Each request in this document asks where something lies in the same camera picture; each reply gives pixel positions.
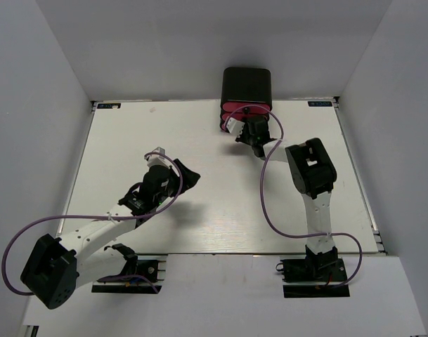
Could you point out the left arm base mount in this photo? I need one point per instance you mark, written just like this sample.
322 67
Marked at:
131 272

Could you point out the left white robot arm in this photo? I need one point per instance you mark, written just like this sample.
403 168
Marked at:
58 266

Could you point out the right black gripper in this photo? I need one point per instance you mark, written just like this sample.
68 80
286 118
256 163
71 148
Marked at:
242 137

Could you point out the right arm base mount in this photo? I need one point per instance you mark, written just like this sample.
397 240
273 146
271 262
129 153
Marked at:
314 276

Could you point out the black drawer organizer cabinet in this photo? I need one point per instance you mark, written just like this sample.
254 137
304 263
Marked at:
246 85

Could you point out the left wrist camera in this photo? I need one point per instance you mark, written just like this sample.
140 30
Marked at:
156 158

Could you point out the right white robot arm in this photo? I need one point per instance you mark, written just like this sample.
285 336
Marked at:
313 175

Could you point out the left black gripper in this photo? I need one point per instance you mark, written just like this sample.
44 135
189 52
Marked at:
190 177

